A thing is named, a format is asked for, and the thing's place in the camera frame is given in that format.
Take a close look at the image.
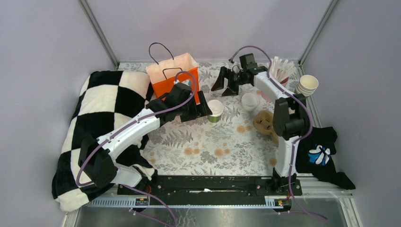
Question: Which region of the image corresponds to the clear white plastic cup lid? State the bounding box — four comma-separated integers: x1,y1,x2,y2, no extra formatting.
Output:
207,99,224,117

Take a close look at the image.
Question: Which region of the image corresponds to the bundle of white wrapped straws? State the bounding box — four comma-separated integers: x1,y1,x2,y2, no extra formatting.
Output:
270,56,296,83

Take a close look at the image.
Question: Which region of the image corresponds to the stack of white plastic lids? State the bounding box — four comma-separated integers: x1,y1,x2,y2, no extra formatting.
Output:
240,93,260,111

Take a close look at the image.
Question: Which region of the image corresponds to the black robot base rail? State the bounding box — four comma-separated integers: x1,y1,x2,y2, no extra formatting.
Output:
117,175,303,207

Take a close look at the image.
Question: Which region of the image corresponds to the orange paper gift bag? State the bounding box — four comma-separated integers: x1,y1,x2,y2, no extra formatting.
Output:
146,53,200,97

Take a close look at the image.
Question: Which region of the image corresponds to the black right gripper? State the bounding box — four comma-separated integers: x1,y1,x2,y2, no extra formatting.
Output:
210,67,248,97

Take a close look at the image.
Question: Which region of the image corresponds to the floral patterned table mat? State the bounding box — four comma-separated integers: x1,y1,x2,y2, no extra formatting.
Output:
118,62,279,176

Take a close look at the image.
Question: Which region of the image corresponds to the black t-shirt with logo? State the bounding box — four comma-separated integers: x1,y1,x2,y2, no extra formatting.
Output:
296,127,356,190

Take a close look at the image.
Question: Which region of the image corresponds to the brown cardboard cup carrier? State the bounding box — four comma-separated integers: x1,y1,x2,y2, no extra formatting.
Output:
253,110,279,147

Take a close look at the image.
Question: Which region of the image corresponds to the stack of green paper cups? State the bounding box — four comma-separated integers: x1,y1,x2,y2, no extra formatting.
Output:
295,75,319,97

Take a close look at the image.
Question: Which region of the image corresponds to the green paper coffee cup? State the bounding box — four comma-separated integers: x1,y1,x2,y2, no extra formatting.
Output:
208,115,221,123

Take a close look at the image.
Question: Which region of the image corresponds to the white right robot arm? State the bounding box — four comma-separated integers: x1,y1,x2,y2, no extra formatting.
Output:
211,53,313,195

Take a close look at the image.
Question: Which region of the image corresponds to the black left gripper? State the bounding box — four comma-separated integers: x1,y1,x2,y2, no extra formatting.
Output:
176,90,212,122

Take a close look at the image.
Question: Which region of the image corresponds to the black white checkered blanket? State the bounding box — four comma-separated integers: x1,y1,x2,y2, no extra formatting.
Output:
52,70,153,212

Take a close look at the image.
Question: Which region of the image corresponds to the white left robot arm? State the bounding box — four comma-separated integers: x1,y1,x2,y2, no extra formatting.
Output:
76,82,212,194

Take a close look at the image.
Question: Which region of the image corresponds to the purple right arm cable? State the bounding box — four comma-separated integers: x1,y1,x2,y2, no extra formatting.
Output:
228,45,329,223

